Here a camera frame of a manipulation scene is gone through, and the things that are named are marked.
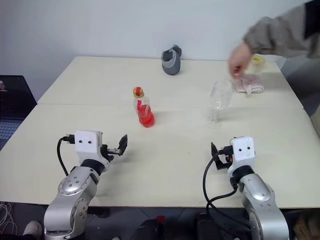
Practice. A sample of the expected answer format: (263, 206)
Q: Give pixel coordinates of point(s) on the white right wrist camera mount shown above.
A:
(243, 153)

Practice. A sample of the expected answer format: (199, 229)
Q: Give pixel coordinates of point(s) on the person bare hand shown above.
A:
(240, 58)

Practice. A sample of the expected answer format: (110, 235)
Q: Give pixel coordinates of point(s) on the white shoe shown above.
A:
(32, 228)

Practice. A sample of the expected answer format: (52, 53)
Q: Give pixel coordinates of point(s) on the translucent tape roll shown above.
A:
(258, 64)

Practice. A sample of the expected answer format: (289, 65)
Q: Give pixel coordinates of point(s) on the black laptop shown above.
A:
(15, 100)

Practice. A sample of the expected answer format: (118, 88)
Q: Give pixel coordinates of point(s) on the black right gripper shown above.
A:
(227, 150)

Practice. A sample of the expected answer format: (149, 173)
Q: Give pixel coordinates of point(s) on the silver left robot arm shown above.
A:
(72, 185)

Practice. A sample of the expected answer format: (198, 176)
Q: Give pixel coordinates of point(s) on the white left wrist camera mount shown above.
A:
(86, 148)

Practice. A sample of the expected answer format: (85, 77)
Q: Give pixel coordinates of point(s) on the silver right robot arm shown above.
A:
(260, 197)

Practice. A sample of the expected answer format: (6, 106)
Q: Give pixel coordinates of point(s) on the small red object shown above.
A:
(161, 219)

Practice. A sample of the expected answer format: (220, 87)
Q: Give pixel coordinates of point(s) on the person black vest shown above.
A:
(312, 17)

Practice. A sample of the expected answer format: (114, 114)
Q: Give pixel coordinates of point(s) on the clear wine glass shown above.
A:
(220, 97)

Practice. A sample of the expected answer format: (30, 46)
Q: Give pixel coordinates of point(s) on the orange bottle with cap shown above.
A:
(146, 117)

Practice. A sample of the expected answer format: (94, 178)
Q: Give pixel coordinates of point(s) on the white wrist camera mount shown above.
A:
(243, 153)
(86, 148)

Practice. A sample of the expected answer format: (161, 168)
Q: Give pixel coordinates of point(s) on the pink white cloth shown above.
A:
(250, 83)

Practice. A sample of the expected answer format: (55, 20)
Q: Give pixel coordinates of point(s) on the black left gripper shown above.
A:
(105, 151)

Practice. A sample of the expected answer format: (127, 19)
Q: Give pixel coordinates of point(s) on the person grey sleeved forearm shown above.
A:
(277, 32)

